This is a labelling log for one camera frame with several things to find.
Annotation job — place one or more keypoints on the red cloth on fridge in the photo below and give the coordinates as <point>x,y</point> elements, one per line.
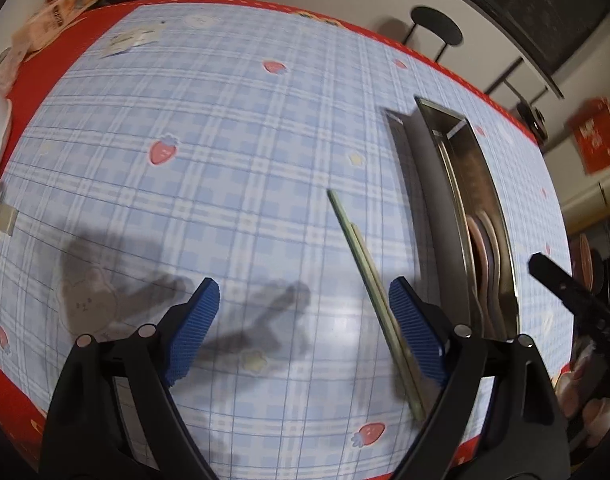
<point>590,127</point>

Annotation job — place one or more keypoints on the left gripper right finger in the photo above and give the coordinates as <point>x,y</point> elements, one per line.
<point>523,434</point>

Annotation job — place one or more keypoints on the stainless steel utensil tray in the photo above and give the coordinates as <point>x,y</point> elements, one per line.
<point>450,172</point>

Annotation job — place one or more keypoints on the beige spoon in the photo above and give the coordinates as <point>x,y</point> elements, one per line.
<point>494,258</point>

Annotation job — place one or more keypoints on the pink snack box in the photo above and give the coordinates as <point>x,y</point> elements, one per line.
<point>47,23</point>

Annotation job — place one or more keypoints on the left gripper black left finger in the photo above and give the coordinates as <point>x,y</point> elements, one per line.
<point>85,436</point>

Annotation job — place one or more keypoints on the person's right hand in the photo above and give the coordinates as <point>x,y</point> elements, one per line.
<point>583,393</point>

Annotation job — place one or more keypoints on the small white packet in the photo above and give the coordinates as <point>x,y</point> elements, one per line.
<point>135,37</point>

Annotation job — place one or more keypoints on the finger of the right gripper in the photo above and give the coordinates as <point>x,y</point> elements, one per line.
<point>592,318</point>

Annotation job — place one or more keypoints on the pink spoon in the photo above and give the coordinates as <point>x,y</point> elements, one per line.
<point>481,259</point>

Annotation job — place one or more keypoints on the black round stool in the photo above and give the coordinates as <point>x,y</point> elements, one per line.
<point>439,24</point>

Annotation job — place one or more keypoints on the blue plaid table mat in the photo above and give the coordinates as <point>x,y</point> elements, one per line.
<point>208,154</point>

